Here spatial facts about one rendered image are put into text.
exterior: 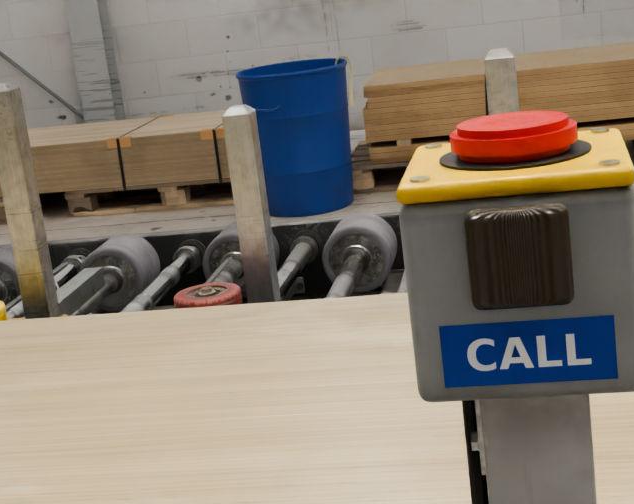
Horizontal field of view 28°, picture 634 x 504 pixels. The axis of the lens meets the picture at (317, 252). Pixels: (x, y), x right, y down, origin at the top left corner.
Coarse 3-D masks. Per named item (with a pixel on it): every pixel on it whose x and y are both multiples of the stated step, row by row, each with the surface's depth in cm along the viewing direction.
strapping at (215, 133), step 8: (152, 120) 710; (136, 128) 684; (216, 128) 646; (120, 136) 661; (128, 136) 658; (208, 136) 646; (216, 136) 645; (224, 136) 644; (112, 144) 657; (120, 144) 656; (128, 144) 655; (216, 144) 646; (120, 152) 657; (216, 152) 647; (120, 160) 658; (216, 160) 648; (120, 168) 660
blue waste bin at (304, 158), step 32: (288, 64) 636; (320, 64) 632; (256, 96) 594; (288, 96) 588; (320, 96) 591; (352, 96) 603; (288, 128) 593; (320, 128) 595; (288, 160) 598; (320, 160) 599; (288, 192) 603; (320, 192) 603; (352, 192) 620
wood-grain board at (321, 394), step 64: (64, 320) 146; (128, 320) 143; (192, 320) 139; (256, 320) 136; (320, 320) 134; (384, 320) 131; (0, 384) 126; (64, 384) 123; (128, 384) 121; (192, 384) 119; (256, 384) 117; (320, 384) 115; (384, 384) 113; (0, 448) 109; (64, 448) 107; (128, 448) 105; (192, 448) 103; (256, 448) 102; (320, 448) 100; (384, 448) 99; (448, 448) 97
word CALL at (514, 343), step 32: (544, 320) 38; (576, 320) 37; (608, 320) 37; (448, 352) 38; (480, 352) 38; (512, 352) 38; (544, 352) 38; (576, 352) 38; (608, 352) 37; (448, 384) 39; (480, 384) 38
